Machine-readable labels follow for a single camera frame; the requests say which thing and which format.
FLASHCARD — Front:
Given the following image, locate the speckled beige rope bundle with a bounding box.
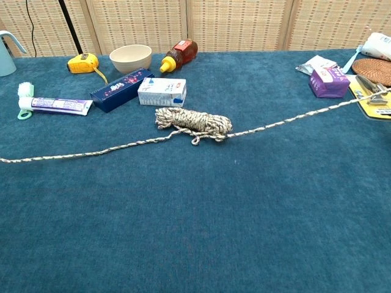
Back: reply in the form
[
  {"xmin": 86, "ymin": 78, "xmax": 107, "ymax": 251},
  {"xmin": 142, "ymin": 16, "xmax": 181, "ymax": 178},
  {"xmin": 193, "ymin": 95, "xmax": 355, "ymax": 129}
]
[{"xmin": 0, "ymin": 87, "xmax": 391, "ymax": 164}]

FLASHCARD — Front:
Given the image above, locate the white blue milk carton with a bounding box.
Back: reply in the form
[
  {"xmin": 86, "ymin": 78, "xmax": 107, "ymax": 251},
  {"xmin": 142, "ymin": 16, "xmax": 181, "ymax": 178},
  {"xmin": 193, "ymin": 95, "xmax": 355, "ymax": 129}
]
[{"xmin": 137, "ymin": 77, "xmax": 187, "ymax": 107}]

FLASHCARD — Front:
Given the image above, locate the blue felt table cloth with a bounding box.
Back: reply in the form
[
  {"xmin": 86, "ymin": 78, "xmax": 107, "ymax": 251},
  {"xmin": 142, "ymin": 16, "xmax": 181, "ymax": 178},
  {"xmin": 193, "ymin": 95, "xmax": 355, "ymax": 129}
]
[{"xmin": 0, "ymin": 48, "xmax": 391, "ymax": 293}]

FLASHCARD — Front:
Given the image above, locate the honey bottle yellow cap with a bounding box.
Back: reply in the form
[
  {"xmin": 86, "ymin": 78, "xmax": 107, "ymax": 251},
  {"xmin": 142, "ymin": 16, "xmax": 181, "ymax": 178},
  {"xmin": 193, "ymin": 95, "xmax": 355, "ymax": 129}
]
[{"xmin": 159, "ymin": 38, "xmax": 199, "ymax": 73}]

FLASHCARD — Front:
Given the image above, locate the long dark blue box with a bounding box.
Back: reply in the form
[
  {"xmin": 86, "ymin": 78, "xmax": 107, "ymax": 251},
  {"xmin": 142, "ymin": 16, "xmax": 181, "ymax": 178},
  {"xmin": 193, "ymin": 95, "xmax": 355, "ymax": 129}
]
[{"xmin": 90, "ymin": 68, "xmax": 156, "ymax": 114}]

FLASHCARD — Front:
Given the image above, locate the beige bowl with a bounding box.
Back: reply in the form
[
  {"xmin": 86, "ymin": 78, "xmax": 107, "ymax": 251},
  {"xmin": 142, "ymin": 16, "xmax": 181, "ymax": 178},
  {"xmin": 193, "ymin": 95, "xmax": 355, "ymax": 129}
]
[{"xmin": 109, "ymin": 44, "xmax": 153, "ymax": 75}]

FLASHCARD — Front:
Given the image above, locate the bamboo folding screen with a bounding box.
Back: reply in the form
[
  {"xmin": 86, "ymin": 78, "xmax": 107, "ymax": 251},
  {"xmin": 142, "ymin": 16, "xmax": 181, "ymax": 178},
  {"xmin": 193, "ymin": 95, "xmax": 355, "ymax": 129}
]
[{"xmin": 0, "ymin": 0, "xmax": 391, "ymax": 58}]

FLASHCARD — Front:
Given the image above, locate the yellow tape measure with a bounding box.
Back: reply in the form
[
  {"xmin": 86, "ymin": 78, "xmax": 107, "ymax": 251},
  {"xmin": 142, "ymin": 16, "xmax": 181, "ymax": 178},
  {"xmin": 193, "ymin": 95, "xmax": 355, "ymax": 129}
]
[{"xmin": 67, "ymin": 52, "xmax": 109, "ymax": 85}]

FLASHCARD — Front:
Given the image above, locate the white purple toothpaste tube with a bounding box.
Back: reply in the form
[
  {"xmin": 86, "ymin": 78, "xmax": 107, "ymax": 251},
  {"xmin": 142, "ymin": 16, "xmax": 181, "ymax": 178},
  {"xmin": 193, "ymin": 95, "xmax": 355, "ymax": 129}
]
[{"xmin": 18, "ymin": 96, "xmax": 93, "ymax": 117}]

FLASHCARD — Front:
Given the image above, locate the purple tissue pack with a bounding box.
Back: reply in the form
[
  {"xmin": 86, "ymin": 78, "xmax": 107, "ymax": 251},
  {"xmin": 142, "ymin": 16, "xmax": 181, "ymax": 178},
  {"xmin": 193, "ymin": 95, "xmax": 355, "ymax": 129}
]
[{"xmin": 309, "ymin": 67, "xmax": 351, "ymax": 99}]

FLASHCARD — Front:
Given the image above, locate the white wipes packet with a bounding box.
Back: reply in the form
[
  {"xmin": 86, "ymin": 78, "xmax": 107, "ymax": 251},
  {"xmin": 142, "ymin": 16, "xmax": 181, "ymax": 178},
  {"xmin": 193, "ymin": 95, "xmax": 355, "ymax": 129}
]
[{"xmin": 295, "ymin": 55, "xmax": 338, "ymax": 76}]

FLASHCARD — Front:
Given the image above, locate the black tripod stand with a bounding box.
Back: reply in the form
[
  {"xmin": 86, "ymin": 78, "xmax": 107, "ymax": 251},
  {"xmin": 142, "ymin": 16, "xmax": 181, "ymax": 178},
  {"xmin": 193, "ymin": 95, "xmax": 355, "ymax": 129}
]
[{"xmin": 57, "ymin": 0, "xmax": 84, "ymax": 55}]

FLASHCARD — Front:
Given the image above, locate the light blue toothbrush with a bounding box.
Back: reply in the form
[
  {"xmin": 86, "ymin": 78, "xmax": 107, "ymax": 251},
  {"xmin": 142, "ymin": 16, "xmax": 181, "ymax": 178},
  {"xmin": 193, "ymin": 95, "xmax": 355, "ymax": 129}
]
[{"xmin": 341, "ymin": 45, "xmax": 364, "ymax": 74}]

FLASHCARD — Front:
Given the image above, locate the mint green brush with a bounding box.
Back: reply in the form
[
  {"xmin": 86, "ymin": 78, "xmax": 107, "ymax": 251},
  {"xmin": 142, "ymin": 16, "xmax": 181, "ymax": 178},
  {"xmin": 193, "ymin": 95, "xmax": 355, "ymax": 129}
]
[{"xmin": 16, "ymin": 82, "xmax": 35, "ymax": 120}]

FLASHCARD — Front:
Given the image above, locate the razor in yellow blister pack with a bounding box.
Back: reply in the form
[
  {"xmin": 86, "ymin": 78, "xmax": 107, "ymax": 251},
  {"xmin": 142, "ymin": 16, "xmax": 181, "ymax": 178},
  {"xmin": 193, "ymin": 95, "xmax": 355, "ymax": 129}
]
[{"xmin": 348, "ymin": 74, "xmax": 391, "ymax": 119}]

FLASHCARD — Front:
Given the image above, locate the round brown woven coaster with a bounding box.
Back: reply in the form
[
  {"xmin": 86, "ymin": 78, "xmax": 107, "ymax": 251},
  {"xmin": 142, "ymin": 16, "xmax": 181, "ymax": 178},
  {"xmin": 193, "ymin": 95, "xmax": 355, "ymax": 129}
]
[{"xmin": 351, "ymin": 58, "xmax": 391, "ymax": 87}]

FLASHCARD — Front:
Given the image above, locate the white plastic pitcher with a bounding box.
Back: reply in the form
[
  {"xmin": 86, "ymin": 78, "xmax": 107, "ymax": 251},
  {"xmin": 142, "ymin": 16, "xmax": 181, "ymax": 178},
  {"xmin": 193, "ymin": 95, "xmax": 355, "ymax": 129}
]
[{"xmin": 0, "ymin": 30, "xmax": 27, "ymax": 77}]

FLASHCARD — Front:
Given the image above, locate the white bottle yellow cap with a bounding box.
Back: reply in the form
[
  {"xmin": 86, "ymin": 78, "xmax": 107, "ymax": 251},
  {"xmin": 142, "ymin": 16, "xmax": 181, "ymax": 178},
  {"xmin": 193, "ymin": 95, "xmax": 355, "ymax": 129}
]
[{"xmin": 360, "ymin": 32, "xmax": 391, "ymax": 62}]

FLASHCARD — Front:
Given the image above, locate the thin black hanging cable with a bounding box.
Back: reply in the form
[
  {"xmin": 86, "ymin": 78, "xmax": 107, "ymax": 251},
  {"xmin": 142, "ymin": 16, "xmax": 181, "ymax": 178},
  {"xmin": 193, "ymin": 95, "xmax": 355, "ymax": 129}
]
[{"xmin": 25, "ymin": 0, "xmax": 37, "ymax": 57}]

